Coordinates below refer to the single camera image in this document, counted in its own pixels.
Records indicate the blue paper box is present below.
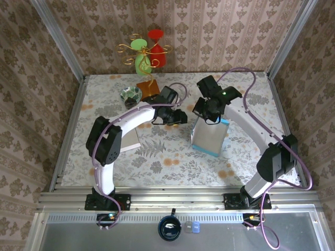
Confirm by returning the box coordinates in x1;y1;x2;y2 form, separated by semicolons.
191;116;230;157

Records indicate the white paper box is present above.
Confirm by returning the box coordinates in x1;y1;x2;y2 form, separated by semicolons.
120;128;141;153

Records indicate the glass jar with black lid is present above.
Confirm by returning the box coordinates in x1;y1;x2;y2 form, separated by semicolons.
124;97;137;110

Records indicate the leaf pattern bowl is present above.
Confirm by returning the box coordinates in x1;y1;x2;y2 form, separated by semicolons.
119;86;143;102

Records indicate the green wine glass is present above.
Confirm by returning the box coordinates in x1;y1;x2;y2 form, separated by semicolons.
130;39;152;77

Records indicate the floral tablecloth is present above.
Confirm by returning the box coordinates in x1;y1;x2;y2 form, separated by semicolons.
61;72;302;188

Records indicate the red wine glass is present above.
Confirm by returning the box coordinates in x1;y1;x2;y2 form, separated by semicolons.
147;29;167;69

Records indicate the small circuit board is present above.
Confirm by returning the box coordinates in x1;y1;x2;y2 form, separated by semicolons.
96;213;118;227
242;213;262;227

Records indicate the dark blue mug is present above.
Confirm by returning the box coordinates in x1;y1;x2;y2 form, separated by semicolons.
158;208;182;242

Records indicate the grey metal shelf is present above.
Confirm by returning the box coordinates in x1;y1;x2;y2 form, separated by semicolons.
26;212;330;251

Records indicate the gold wire stand, wooden base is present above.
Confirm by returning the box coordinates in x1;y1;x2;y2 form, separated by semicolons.
116;33;173;101

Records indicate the aluminium table side rail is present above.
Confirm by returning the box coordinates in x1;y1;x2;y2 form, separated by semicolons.
49;75;88;193
266;73;309;190

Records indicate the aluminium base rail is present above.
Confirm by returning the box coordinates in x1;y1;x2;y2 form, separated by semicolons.
36;190;319;212

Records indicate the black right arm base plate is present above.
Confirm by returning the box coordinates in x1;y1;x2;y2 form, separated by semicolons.
224;192;272;211

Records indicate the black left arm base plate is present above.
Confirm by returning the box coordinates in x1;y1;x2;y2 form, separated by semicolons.
84;193;131;211

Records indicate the aluminium corner post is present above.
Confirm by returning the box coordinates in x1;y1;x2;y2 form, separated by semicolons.
30;0;87;82
265;0;319;79

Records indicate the slotted grey cable duct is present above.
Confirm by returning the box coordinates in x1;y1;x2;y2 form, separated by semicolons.
47;212;244;223

